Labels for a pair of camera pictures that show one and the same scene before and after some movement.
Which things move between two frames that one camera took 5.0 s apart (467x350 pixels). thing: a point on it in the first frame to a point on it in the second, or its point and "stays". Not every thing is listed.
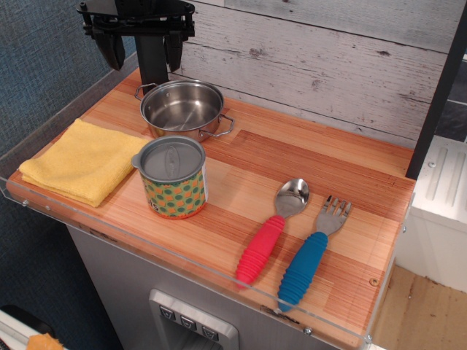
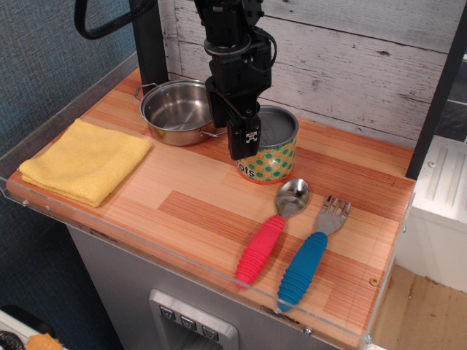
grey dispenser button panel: [181, 324] stays
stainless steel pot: [183, 108] stays
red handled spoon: [292, 196] stays
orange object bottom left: [44, 342] stays
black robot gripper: [106, 20] to [235, 84]
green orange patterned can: [174, 175] to [275, 162]
